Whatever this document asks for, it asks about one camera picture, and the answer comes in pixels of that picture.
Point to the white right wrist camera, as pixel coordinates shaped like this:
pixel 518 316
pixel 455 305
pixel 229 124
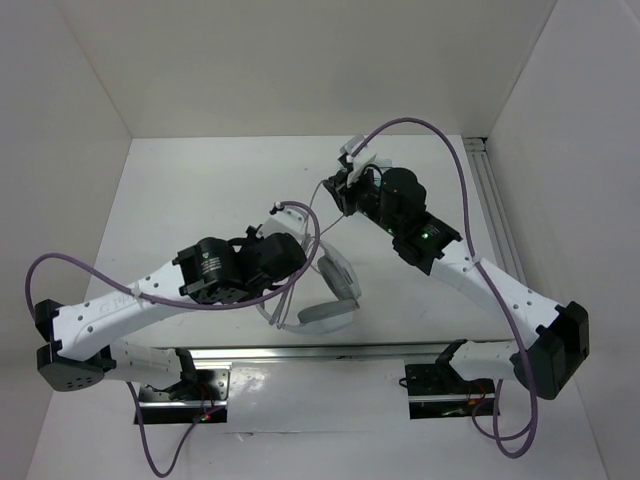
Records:
pixel 358 157

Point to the aluminium front rail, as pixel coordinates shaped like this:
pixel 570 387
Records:
pixel 409 352

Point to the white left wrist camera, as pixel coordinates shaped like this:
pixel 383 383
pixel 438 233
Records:
pixel 294 220

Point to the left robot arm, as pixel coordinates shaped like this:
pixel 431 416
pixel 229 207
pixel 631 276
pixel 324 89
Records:
pixel 85 343

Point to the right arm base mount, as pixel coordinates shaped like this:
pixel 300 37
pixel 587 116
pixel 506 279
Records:
pixel 436 391

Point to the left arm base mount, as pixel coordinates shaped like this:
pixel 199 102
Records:
pixel 201 394

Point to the aluminium side rail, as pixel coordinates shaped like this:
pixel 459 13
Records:
pixel 501 235

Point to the grey white headphones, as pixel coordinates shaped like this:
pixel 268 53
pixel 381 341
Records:
pixel 324 303

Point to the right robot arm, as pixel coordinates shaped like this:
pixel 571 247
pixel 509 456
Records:
pixel 551 340

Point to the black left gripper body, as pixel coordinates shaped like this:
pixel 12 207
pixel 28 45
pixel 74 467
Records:
pixel 254 292

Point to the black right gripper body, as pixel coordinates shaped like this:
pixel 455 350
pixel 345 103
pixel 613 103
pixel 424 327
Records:
pixel 362 195

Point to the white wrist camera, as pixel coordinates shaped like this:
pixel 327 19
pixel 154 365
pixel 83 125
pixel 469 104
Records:
pixel 294 220
pixel 358 157

